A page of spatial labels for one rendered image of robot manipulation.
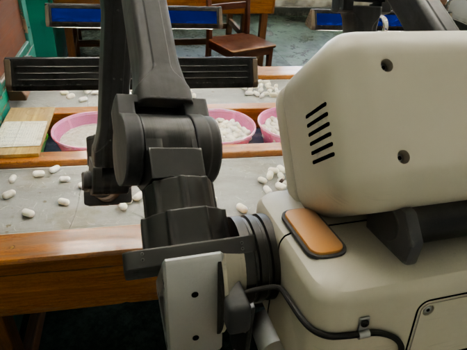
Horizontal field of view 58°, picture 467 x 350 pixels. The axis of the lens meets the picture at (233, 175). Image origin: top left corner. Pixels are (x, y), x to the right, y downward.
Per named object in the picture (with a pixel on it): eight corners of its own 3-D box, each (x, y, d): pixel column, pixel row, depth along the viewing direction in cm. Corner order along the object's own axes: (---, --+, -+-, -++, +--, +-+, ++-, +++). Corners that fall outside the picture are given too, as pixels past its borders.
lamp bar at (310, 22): (452, 32, 177) (458, 14, 173) (310, 30, 165) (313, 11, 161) (440, 26, 183) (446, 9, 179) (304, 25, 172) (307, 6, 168)
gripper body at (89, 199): (84, 176, 95) (78, 171, 88) (130, 174, 97) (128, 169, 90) (85, 205, 94) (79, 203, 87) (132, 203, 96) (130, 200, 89)
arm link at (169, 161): (154, 194, 39) (208, 191, 41) (142, 96, 42) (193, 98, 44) (133, 219, 47) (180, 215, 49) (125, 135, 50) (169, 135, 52)
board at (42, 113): (39, 156, 129) (38, 153, 128) (-15, 158, 126) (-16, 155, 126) (55, 109, 156) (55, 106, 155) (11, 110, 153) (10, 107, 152)
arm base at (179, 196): (123, 271, 35) (260, 250, 38) (115, 178, 37) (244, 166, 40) (126, 280, 43) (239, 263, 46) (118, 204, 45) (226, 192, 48)
